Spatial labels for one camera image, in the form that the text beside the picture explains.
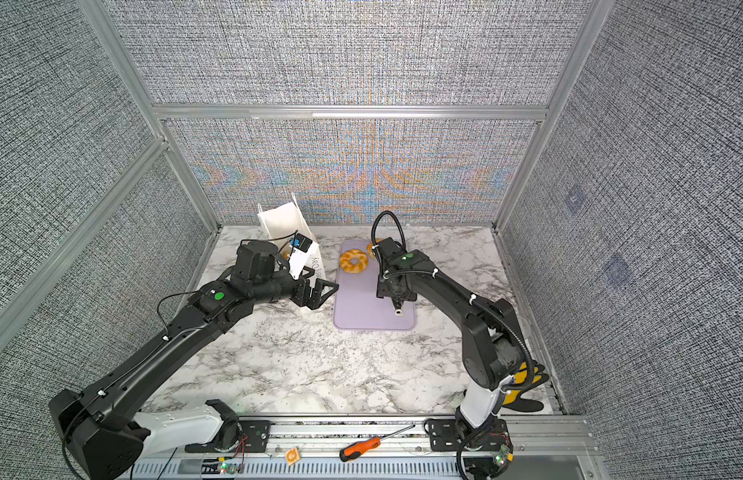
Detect aluminium front rail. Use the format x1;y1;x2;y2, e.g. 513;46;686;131
103;415;609;479

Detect yellow black work glove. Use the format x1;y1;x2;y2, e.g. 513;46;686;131
503;363;549;413

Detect small orange tag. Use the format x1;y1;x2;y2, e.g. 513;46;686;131
285;447;300;466

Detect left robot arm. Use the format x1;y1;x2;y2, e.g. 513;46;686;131
49;240;339;479

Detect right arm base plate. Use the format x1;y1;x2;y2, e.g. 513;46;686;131
423;416;515;466

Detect white paper bag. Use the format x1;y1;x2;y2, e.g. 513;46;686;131
257;194;325;285

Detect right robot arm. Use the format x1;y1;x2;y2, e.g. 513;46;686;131
370;210;535;446

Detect ring-shaped fake bread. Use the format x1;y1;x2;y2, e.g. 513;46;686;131
339;249;368;274

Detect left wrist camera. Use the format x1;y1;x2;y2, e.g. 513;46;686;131
288;232;316;280

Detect orange handled screwdriver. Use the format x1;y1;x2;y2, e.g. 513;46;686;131
338;424;415;463

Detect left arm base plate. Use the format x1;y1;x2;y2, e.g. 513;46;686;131
184;420;271;455

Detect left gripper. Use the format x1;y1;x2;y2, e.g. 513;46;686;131
254;265;341;309

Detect round twisted fake bun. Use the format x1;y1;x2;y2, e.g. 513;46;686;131
366;239;381;259

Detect lilac plastic tray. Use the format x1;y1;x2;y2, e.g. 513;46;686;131
333;239;417;331

